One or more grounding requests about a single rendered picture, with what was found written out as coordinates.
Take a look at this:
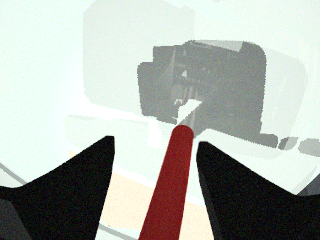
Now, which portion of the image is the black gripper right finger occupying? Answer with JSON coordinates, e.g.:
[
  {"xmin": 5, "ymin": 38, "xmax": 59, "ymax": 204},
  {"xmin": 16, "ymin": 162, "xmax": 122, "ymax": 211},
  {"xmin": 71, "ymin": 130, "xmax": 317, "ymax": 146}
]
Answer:
[{"xmin": 196, "ymin": 141, "xmax": 320, "ymax": 240}]

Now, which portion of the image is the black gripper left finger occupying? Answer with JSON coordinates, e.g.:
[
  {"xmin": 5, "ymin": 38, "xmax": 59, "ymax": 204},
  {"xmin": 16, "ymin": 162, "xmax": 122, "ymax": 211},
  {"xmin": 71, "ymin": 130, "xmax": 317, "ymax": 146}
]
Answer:
[{"xmin": 0, "ymin": 135, "xmax": 116, "ymax": 240}]

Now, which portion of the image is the red peg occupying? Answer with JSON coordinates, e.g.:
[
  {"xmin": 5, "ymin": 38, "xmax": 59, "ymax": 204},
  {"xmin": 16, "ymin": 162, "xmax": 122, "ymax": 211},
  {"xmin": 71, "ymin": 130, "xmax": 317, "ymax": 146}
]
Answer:
[{"xmin": 137, "ymin": 125, "xmax": 193, "ymax": 240}]

